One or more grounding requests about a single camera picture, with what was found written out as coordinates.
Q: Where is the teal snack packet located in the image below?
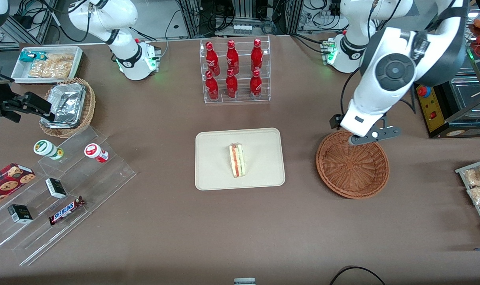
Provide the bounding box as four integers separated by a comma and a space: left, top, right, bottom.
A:
19, 51, 47, 63

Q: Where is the black food warmer cabinet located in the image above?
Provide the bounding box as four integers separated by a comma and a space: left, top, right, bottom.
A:
412, 0, 480, 139

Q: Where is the Snickers chocolate bar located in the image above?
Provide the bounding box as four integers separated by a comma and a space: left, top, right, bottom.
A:
48, 196, 86, 226

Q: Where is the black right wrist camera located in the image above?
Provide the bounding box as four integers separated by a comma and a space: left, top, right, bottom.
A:
23, 92, 53, 118

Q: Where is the small black box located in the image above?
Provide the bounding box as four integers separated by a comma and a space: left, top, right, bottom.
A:
45, 178, 67, 199
7, 204, 33, 224

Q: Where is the large brown wicker basket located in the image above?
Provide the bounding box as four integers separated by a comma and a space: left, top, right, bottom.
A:
316, 130, 390, 199

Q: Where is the grey metal snack rack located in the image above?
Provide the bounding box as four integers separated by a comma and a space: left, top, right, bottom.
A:
455, 158, 480, 242

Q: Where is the white plastic bin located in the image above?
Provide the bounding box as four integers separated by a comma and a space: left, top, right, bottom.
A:
10, 46, 84, 84

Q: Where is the red cookie box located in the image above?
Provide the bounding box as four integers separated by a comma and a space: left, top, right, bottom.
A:
0, 163, 36, 210

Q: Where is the red white small bottle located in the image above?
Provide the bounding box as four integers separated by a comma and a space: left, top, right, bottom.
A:
84, 143, 109, 163

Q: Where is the steel food pan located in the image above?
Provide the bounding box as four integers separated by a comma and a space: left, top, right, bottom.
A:
450, 76, 480, 110

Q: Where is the thin black cable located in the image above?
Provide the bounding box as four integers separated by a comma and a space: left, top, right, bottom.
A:
164, 8, 182, 60

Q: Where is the small tan wicker basket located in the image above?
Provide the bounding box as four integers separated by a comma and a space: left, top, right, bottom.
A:
39, 78, 96, 138

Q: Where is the red cola bottle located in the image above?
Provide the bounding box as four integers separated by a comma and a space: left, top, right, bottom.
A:
225, 69, 238, 99
250, 70, 262, 99
226, 40, 239, 75
205, 71, 219, 101
250, 39, 264, 74
205, 42, 220, 76

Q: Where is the triangular sandwich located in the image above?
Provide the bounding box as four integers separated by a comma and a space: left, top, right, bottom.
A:
229, 143, 245, 178

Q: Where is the beige rectangular tray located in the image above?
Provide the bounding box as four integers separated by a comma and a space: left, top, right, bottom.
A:
195, 127, 286, 191

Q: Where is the clear acrylic bottle rack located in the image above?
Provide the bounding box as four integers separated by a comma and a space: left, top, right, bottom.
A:
199, 36, 271, 104

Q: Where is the aluminium profile frame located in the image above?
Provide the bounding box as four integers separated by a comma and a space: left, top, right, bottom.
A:
176, 0, 304, 38

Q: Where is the black looped cable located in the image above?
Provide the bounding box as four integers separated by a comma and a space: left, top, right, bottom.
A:
329, 266, 387, 285

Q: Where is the clear acrylic stepped shelf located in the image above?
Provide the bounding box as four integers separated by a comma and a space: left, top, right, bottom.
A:
0, 126, 137, 266

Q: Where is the green white lidded cup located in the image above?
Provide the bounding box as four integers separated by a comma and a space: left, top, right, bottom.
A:
33, 140, 64, 160

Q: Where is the aluminium foil container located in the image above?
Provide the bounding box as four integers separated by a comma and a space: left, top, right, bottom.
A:
41, 82, 86, 128

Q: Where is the clear bag of chips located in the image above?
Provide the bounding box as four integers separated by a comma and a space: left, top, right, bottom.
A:
28, 53, 74, 79

